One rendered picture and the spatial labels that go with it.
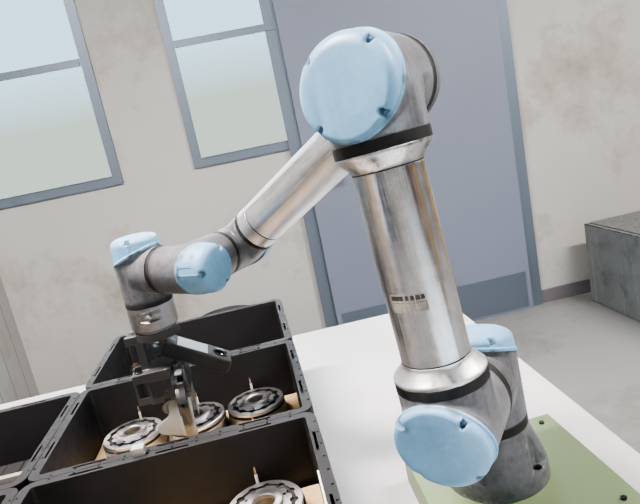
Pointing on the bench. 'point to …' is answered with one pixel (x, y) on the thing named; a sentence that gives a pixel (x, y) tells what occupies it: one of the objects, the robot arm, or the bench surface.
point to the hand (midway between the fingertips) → (197, 431)
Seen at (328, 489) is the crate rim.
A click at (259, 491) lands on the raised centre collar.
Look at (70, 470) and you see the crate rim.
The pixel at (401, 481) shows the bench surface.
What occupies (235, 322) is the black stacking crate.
